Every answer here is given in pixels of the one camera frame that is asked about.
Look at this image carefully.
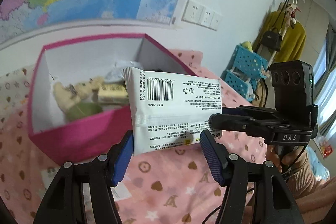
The person's right hand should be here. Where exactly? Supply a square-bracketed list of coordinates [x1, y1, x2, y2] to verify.
[265, 145, 306, 172]

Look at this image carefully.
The pink patterned blanket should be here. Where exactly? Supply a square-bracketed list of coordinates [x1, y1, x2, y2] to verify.
[0, 49, 268, 224]

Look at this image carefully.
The white wall socket panel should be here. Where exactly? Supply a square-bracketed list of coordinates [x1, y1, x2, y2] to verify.
[182, 0, 222, 31]

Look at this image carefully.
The pink cardboard box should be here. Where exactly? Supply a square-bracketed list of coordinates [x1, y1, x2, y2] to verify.
[27, 34, 192, 164]

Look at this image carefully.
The black handbag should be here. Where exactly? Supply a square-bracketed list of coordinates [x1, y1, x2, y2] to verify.
[260, 27, 282, 52]

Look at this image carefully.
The green soft object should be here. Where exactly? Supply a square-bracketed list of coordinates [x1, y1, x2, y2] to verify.
[66, 102, 103, 122]

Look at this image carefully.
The right forearm pink sleeve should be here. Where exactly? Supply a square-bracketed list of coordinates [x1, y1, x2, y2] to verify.
[288, 152, 335, 223]

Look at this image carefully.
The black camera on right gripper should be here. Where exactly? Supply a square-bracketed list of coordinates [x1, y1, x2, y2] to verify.
[269, 60, 317, 128]

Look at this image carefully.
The blue perforated plastic rack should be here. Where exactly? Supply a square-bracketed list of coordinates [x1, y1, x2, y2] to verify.
[221, 45, 270, 102]

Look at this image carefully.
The yellow tissue pack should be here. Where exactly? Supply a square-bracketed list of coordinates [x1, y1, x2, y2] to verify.
[97, 83, 129, 105]

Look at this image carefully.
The white wet wipes pack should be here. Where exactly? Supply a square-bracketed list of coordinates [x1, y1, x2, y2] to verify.
[123, 67, 222, 155]

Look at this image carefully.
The mustard yellow coat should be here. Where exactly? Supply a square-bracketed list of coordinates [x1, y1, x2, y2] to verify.
[252, 11, 306, 63]

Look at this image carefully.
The beige plush toy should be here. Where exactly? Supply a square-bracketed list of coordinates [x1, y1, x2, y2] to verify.
[53, 76, 104, 113]

